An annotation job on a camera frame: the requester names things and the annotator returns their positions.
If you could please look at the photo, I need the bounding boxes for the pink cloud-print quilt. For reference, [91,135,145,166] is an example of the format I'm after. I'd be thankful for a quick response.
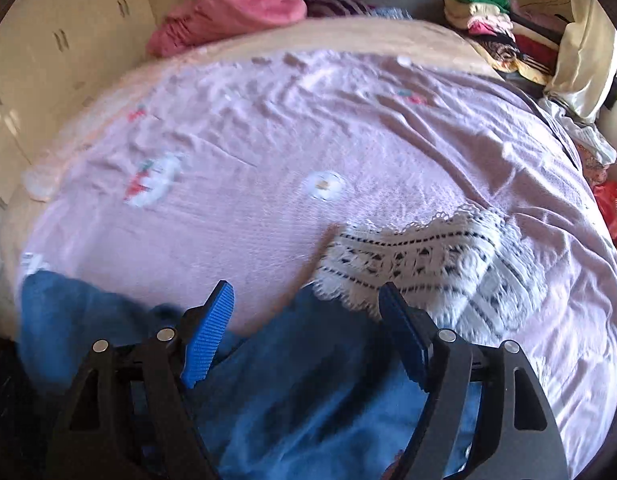
[12,50,617,474]

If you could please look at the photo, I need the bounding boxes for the blue denim pants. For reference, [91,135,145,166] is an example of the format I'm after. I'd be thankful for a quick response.
[21,209,547,479]

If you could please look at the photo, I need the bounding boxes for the cream curtain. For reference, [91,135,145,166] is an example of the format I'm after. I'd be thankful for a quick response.
[545,0,617,124]

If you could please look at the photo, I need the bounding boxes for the stack of folded clothes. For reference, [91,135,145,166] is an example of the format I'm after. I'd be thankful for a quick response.
[444,0,567,87]

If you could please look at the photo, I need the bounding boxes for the red plastic bag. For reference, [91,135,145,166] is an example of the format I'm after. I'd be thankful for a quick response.
[593,180,617,245]

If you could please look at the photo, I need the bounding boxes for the purple striped pillow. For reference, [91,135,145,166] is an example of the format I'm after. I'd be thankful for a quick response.
[304,0,373,18]

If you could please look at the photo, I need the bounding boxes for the pink crumpled blanket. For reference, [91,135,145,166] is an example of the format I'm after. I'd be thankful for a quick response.
[147,0,307,58]

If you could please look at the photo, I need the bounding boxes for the cream wardrobe with handles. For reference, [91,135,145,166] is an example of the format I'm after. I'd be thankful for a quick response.
[0,0,154,203]

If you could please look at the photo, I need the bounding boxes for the peach floral bed sheet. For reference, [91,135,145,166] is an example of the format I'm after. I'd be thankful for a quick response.
[0,16,499,271]

